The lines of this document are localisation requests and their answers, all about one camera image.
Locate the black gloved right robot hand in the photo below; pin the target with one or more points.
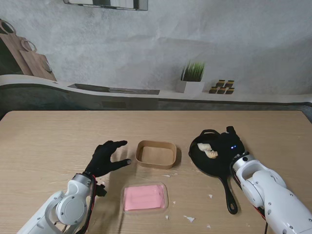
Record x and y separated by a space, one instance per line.
231 143

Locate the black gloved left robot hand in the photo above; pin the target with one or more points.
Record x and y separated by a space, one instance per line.
101 161

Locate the white pleated dumpling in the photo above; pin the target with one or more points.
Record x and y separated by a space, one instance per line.
212 154
204 147

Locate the brown paper food container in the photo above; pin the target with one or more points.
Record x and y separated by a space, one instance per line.
156 165

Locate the clear plastic lid pink insert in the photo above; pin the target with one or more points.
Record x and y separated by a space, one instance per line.
143 197

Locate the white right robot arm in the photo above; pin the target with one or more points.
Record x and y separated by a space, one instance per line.
273 192

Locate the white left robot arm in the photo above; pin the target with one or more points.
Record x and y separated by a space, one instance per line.
70 209

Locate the black cast iron skillet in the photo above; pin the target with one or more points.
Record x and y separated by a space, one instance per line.
209 165

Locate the small dark spice jar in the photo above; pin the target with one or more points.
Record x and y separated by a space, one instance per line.
221 90
229 83
221 83
230 91
213 90

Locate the green grass plant white pot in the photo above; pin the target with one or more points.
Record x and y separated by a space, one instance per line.
192 73

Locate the large white paper scrap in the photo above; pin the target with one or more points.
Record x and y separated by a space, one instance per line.
189 218

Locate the small wooden cutting board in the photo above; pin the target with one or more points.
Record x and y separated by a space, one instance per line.
48 72

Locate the medium wooden cutting board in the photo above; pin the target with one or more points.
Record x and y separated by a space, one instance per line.
34 63

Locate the large wooden cutting board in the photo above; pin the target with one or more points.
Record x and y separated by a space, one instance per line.
12 51

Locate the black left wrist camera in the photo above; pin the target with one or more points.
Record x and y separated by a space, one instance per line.
100 190

